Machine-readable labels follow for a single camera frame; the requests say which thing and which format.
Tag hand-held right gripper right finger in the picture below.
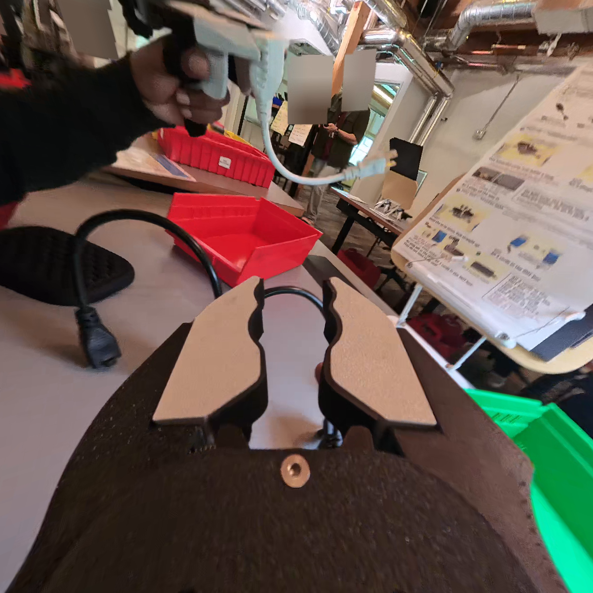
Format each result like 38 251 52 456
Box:
319 277 437 441

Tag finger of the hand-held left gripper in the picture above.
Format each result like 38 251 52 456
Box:
169 0 274 29
192 16 263 62

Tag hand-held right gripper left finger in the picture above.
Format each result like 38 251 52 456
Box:
153 276 268 441

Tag black short extension cord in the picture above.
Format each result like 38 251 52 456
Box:
74 208 224 370
263 286 344 448

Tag red plastic bin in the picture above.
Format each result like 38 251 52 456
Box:
167 192 322 288

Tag white short extension cord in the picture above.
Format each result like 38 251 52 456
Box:
250 37 399 187

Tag green plastic bin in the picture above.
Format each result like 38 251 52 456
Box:
465 388 593 593

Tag person's left forearm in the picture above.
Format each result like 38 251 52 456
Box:
0 51 172 204

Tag red floor crate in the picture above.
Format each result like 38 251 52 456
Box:
408 313 469 362

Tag red divided tote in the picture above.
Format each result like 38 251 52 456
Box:
157 126 276 188

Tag hanging paper sheets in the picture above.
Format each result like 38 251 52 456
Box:
270 99 313 146

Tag red floor bag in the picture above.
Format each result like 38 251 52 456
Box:
337 248 381 288

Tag laminated paper sheet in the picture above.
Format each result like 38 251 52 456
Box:
107 146 197 183

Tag wooden support beam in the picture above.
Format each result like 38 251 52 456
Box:
331 0 376 95

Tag wooden side table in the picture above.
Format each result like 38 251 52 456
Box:
331 185 408 253

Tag beige board stand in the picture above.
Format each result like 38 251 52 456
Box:
381 170 418 209

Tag red office chair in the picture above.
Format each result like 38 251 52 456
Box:
0 67 28 230

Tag black square panel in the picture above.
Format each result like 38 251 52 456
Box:
388 137 423 181

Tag white instruction sheet stand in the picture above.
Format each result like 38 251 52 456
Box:
391 60 593 373

